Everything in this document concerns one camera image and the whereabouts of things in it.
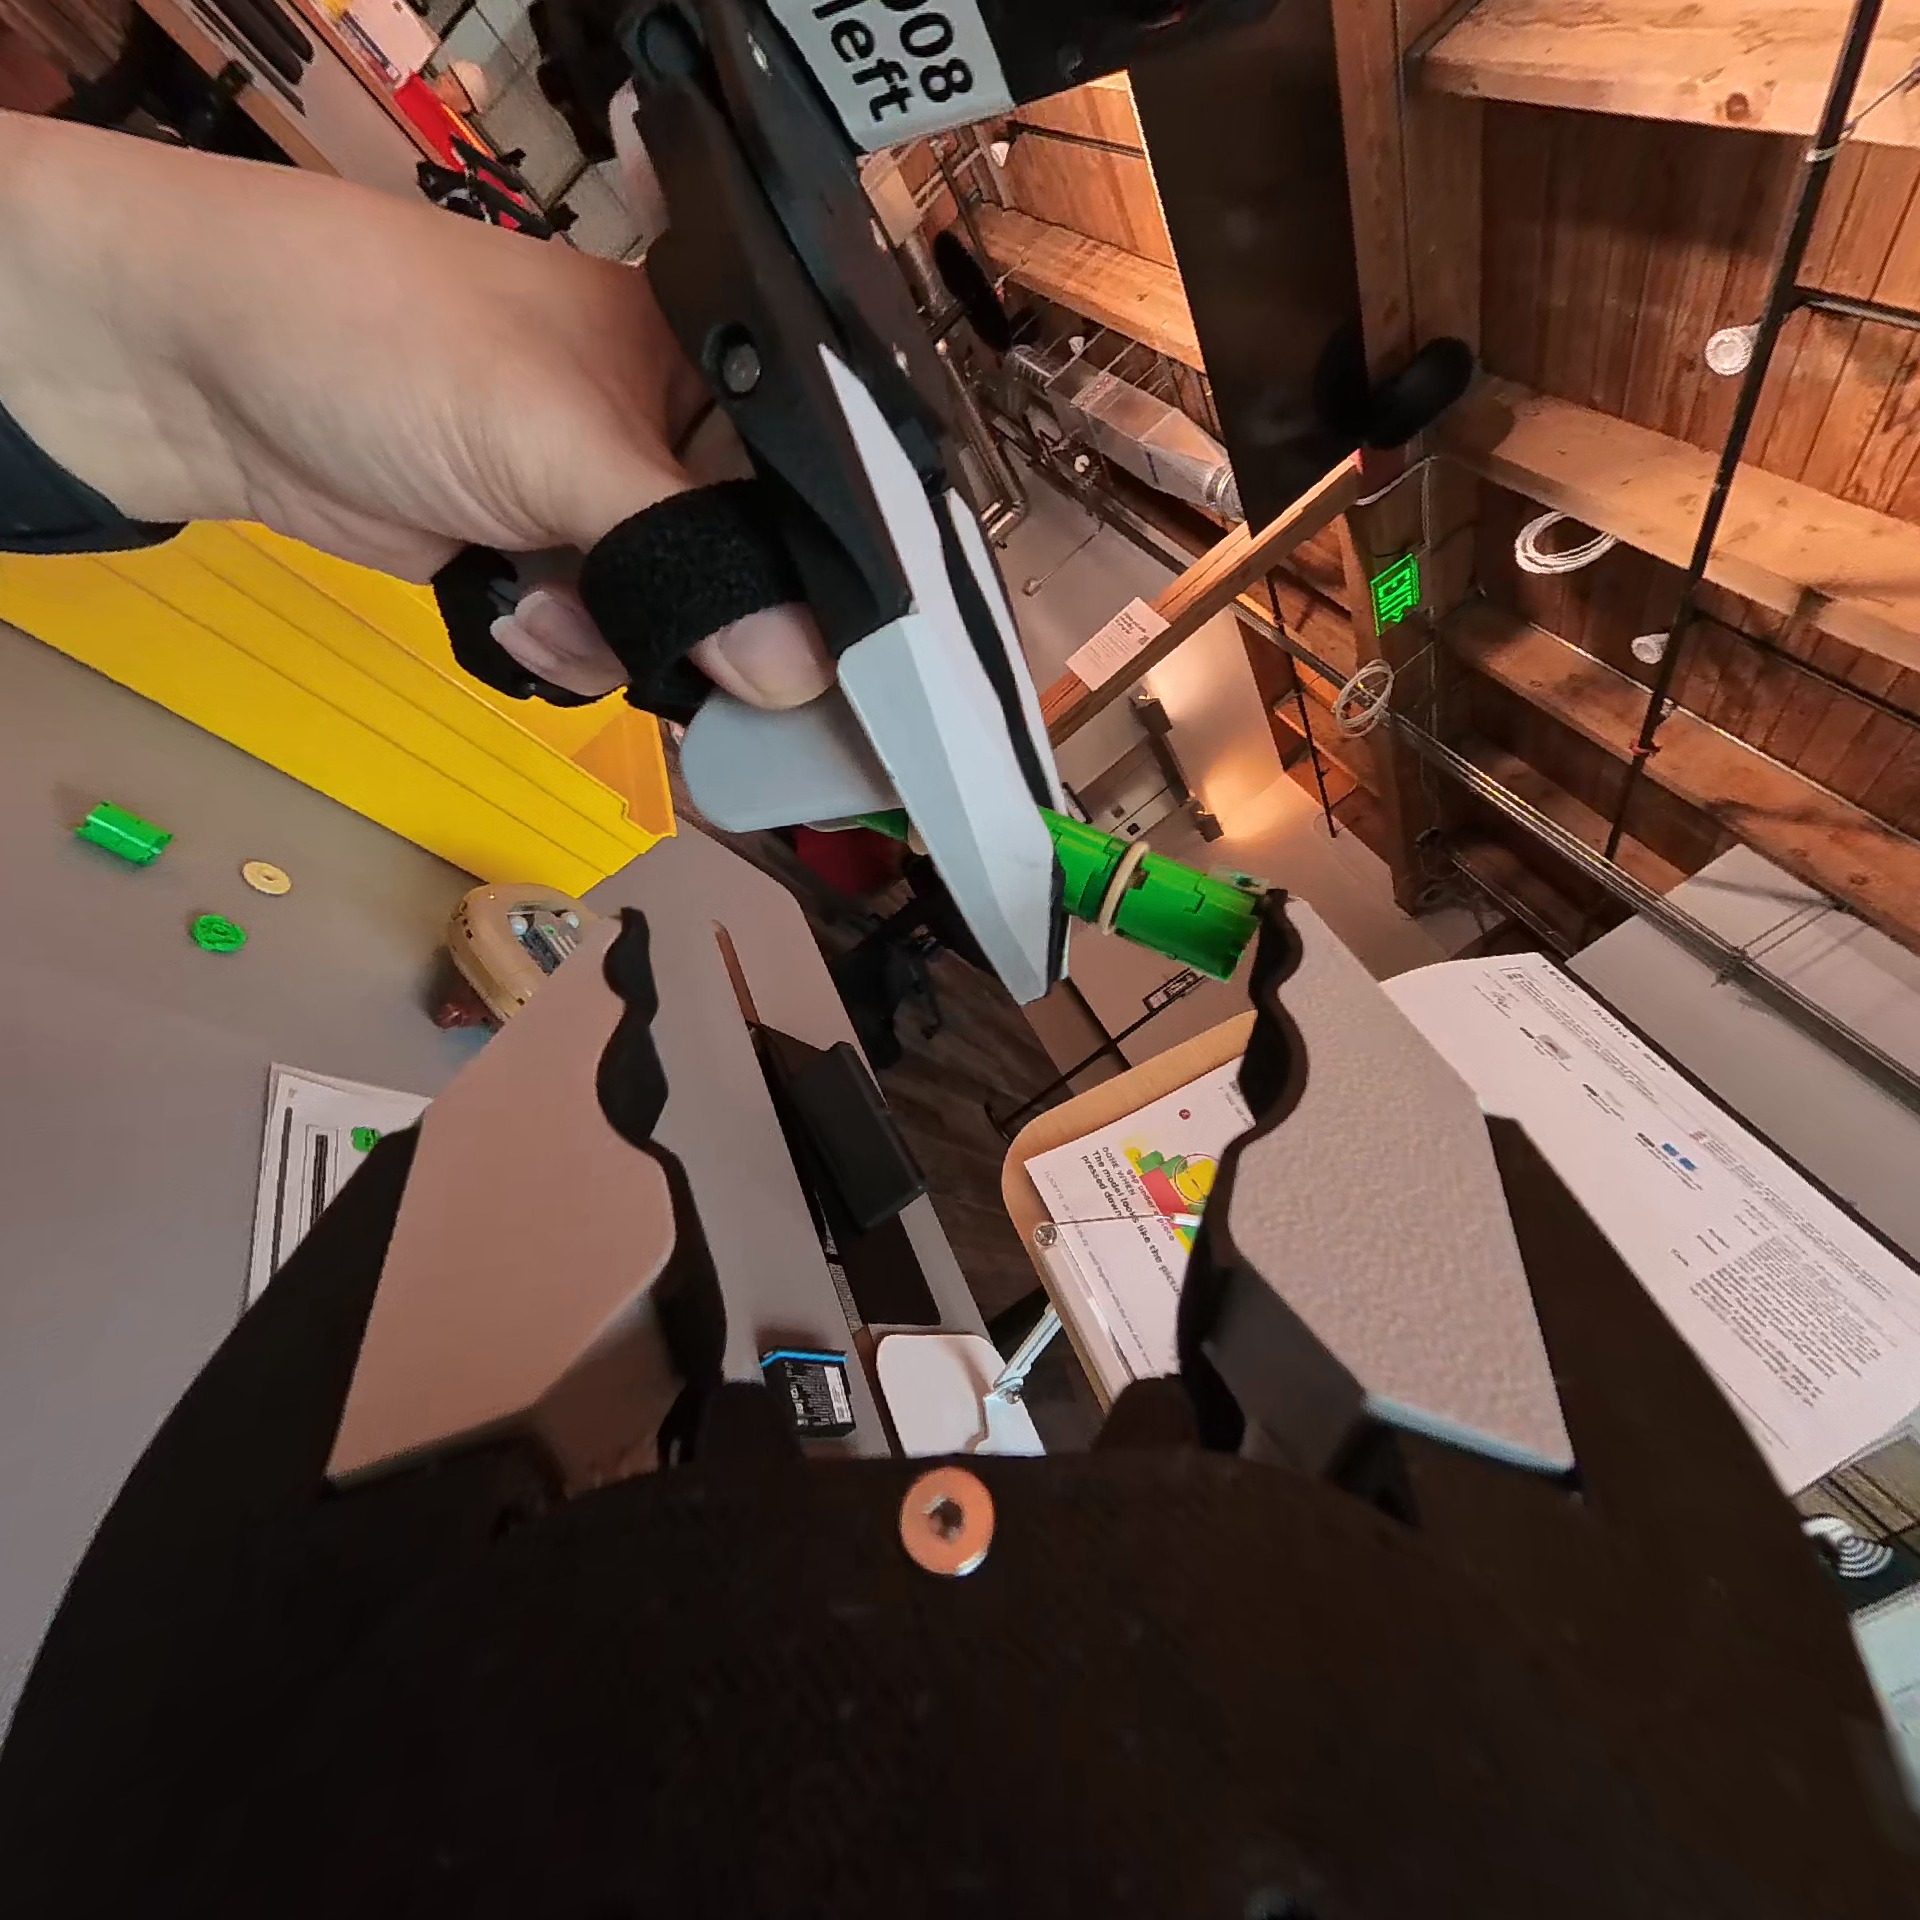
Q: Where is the grey desk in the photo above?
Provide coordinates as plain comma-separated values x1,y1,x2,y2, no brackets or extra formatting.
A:
0,620,1002,1726

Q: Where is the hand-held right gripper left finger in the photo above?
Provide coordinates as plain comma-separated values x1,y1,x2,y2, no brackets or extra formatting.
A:
325,903,732,1489

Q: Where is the small black box blue label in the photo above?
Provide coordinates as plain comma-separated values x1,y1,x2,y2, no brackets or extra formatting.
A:
754,1342,859,1445

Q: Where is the white paper notice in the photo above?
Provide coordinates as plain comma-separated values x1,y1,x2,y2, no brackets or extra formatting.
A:
1065,593,1175,695

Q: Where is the white printed instruction sheet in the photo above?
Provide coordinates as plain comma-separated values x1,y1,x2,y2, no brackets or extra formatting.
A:
1378,949,1920,1497

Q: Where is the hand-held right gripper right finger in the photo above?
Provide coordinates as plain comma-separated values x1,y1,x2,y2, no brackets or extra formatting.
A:
1173,890,1581,1483

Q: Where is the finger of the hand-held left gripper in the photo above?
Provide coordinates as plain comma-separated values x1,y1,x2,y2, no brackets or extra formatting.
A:
818,345,1070,1008
938,487,1068,818

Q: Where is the wooden clipboard colourful sheet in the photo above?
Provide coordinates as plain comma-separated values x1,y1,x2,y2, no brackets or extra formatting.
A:
999,1010,1265,1407

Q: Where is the yellow plastic bin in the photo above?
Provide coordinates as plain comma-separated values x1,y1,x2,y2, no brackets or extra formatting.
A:
0,518,682,901

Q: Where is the metal air duct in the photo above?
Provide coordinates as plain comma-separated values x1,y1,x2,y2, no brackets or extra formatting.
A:
1002,342,1250,522

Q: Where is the black ceiling pipe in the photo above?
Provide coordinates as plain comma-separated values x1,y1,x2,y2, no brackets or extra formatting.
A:
1603,0,1886,860

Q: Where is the person's left hand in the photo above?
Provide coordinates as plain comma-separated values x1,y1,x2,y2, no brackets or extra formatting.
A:
0,109,839,711

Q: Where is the open instruction booklet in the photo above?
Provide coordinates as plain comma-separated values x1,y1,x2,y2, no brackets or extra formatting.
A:
244,1058,439,1309

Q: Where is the wooden post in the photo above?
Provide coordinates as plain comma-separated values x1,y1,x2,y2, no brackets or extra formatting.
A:
1041,453,1370,747

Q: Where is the wall lamp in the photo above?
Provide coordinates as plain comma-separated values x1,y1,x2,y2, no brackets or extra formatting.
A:
1130,693,1227,845

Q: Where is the green toy bamboo stalk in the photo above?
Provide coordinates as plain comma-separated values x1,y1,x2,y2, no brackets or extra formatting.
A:
853,805,1274,986

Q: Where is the black wrist strap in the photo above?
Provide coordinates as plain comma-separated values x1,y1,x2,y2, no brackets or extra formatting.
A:
0,398,185,551

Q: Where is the black board with knob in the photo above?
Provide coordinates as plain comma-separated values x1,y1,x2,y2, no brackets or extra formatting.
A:
1123,0,1483,531

